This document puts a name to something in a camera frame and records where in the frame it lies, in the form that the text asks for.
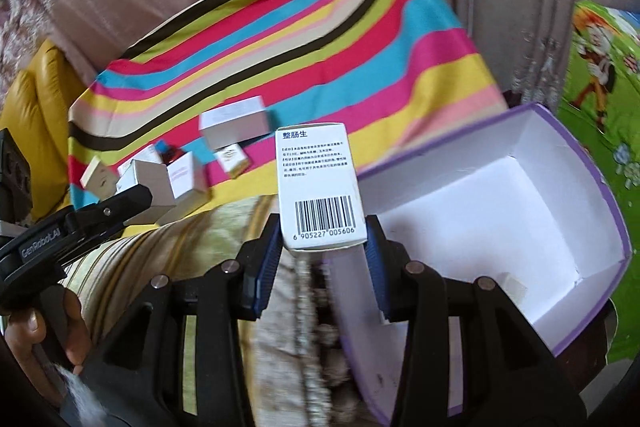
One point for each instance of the colourful striped cloth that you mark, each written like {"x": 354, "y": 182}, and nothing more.
{"x": 300, "y": 32}

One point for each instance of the person's left hand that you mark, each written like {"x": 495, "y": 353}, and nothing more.
{"x": 70, "y": 332}

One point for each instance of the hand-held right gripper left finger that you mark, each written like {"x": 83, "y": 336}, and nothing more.
{"x": 265, "y": 257}

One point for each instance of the green cartoon printed blanket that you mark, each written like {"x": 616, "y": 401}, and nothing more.
{"x": 600, "y": 107}

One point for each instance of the yellow cushion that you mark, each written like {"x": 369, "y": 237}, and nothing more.
{"x": 40, "y": 107}

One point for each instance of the white and gold small box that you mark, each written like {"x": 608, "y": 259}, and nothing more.
{"x": 231, "y": 161}

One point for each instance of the purple and white cardboard box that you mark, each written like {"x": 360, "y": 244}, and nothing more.
{"x": 475, "y": 207}

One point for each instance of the flat cream box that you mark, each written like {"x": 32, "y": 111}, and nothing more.
{"x": 190, "y": 204}

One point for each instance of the large white box pink print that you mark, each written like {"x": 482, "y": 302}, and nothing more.
{"x": 235, "y": 122}

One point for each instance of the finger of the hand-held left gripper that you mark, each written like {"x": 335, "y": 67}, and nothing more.
{"x": 97, "y": 237}
{"x": 117, "y": 204}

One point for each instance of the plain white cube box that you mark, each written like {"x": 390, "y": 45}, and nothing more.
{"x": 152, "y": 182}

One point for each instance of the white fuzzy cloth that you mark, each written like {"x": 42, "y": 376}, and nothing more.
{"x": 80, "y": 397}

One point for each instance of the small red bottle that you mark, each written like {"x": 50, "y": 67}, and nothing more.
{"x": 167, "y": 155}

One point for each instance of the white medicine box blue title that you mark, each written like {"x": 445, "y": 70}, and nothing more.
{"x": 320, "y": 177}

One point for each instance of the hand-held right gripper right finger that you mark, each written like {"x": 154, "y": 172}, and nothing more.
{"x": 375, "y": 267}

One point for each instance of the beige patterned sofa cover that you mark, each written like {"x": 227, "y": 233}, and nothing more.
{"x": 210, "y": 227}

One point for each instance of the white box pink label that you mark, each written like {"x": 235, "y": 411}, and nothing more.
{"x": 184, "y": 174}

